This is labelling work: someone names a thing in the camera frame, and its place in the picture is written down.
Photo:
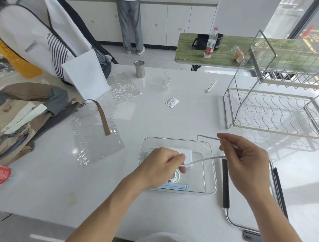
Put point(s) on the clear plastic bag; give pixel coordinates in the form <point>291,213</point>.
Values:
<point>97,144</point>
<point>124,87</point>

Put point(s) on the blue flat strips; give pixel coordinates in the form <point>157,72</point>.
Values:
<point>172,187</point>

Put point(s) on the yellow bag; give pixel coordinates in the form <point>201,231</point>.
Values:
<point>22,67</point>

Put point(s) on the green folding table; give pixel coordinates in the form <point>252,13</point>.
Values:
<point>224,58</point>

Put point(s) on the white cabinets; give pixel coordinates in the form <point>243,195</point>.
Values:
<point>169,22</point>

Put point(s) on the white striped backpack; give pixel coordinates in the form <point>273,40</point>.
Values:
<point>62,37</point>

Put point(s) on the small bottle with orange cap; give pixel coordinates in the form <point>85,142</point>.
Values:
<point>239,55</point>

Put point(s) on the white sachet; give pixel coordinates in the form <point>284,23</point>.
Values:
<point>172,102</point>

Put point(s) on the brown backpack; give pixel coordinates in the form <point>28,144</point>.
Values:
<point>27,99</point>

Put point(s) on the crumpled clear plastic wrap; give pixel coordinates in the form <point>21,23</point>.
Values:
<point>162,81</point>

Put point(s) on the clear plastic container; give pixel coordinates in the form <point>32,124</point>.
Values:
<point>199,179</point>

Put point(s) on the person's right hand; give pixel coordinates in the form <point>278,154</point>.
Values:
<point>251,167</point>

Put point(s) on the person's left thumb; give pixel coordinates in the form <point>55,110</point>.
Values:
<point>179,157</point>

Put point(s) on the clear bottle with red label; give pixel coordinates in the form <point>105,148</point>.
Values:
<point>209,47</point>

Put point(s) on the metal cup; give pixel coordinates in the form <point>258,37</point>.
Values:
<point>139,69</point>

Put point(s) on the small white plastic piece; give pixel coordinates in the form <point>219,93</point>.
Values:
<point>210,86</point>

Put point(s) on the black mug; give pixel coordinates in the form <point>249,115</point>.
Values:
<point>201,41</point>

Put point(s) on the person's right thumb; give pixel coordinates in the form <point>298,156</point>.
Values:
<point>228,148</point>

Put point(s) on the thin white strip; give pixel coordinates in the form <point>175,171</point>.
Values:
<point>204,160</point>

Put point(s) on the person's left hand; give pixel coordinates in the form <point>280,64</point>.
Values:
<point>159,167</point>

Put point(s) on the person's right forearm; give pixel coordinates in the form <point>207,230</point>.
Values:
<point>271,217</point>

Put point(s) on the person's left forearm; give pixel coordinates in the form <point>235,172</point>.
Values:
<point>112,209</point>

